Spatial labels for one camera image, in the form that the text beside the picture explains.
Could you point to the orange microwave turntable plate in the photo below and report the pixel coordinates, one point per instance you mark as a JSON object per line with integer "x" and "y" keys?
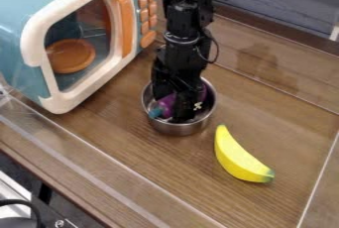
{"x": 69, "y": 55}

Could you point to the small silver pot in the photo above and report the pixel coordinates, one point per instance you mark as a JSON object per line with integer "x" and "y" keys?
{"x": 193, "y": 125}

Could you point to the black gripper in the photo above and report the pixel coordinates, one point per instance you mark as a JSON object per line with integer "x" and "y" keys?
{"x": 181, "y": 58}

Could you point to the purple toy eggplant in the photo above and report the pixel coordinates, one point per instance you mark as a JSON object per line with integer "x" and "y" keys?
{"x": 162, "y": 107}

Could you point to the yellow toy banana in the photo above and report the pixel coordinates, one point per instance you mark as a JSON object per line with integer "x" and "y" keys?
{"x": 237, "y": 162}

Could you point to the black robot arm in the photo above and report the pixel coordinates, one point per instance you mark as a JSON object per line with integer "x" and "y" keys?
{"x": 188, "y": 17}

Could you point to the blue white toy microwave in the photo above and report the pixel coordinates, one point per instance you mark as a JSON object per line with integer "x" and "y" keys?
{"x": 117, "y": 26}

